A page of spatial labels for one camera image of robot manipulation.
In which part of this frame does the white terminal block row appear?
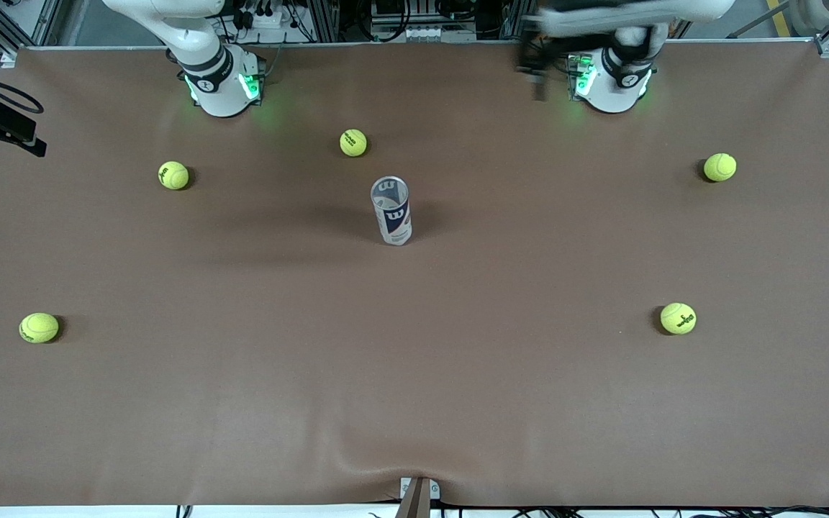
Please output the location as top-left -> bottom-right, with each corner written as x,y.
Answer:
370,23 -> 478,42

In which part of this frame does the metal table edge bracket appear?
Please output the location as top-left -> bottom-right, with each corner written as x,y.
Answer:
399,476 -> 441,518

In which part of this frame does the white power strip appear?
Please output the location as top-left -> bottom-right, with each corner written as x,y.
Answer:
237,6 -> 305,34

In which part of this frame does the brown table mat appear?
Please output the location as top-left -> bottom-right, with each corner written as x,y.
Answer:
0,40 -> 829,508

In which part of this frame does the white blue tennis ball can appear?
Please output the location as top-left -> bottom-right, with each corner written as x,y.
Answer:
371,176 -> 413,247

